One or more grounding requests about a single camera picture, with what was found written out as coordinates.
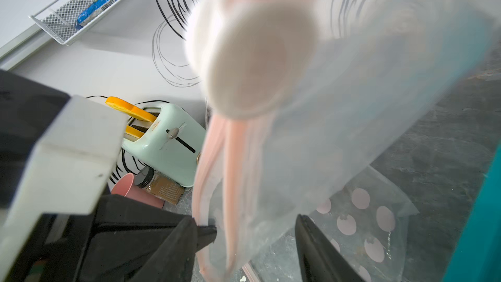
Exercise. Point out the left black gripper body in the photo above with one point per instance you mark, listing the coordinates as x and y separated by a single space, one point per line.
112 243

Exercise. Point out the blue candy packet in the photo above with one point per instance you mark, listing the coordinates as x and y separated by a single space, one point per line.
96 8

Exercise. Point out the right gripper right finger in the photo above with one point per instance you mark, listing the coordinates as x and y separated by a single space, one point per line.
318 258

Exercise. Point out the mint green toaster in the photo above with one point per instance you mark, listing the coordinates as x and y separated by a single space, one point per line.
171 145

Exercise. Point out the lower toast slice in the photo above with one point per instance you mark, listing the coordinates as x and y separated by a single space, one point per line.
132 133

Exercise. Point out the toast slice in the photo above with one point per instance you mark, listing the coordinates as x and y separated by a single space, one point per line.
130 109
132 133

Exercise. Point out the upper toast slice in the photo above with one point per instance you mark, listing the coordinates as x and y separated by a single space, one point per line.
130 109

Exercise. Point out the clear zipper bag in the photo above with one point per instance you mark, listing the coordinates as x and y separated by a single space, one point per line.
305 95
366 222

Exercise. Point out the white wire shelf basket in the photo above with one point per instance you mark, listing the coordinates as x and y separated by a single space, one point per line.
67 20

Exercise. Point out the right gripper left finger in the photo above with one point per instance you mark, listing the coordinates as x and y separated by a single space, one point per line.
174 259

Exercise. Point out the brown spice jar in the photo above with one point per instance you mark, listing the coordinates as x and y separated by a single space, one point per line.
159 185

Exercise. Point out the red cup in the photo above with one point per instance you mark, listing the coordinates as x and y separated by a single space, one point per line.
125 187

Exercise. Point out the teal plastic basket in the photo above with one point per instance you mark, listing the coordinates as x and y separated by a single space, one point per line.
477 254

